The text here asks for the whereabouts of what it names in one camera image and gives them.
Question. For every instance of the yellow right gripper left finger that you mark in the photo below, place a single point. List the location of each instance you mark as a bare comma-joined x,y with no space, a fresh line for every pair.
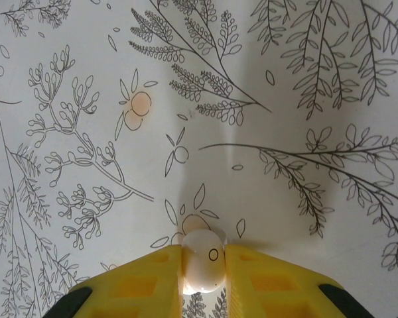
142,291

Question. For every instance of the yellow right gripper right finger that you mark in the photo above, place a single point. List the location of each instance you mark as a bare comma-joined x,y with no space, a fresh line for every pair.
268,291

